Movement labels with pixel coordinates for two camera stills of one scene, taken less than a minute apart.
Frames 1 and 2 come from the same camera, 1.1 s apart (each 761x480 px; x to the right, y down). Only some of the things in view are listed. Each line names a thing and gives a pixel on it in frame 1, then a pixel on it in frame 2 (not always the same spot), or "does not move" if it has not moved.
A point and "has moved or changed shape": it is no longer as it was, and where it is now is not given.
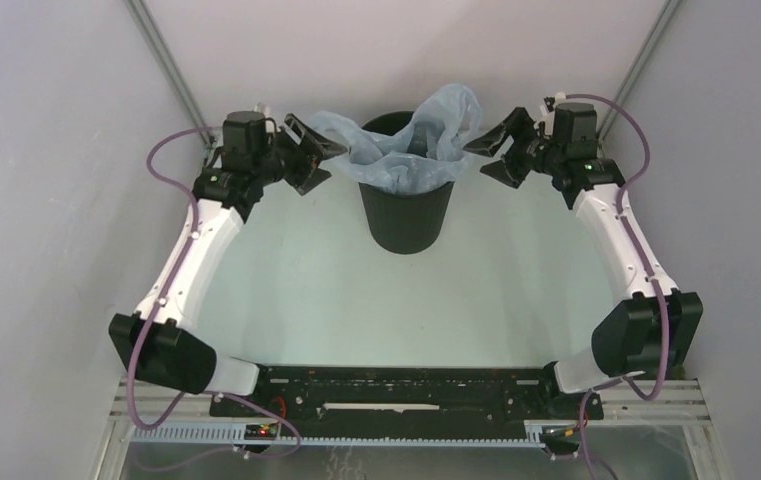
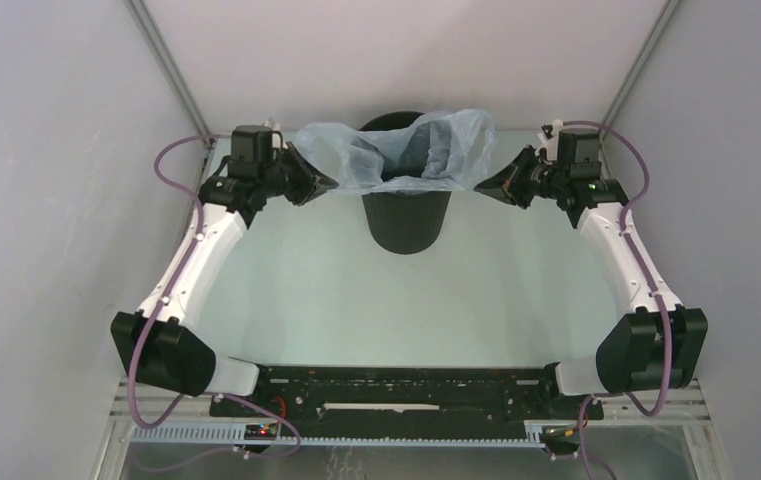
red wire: [284, 404] does not move
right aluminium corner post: [646, 53] does not move
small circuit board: [260, 431] does not move
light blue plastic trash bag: [427, 147] has moved or changed shape
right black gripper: [490, 142] to [514, 177]
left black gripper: [306, 159] to [311, 184]
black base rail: [408, 396] does not move
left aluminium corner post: [146, 19] does not move
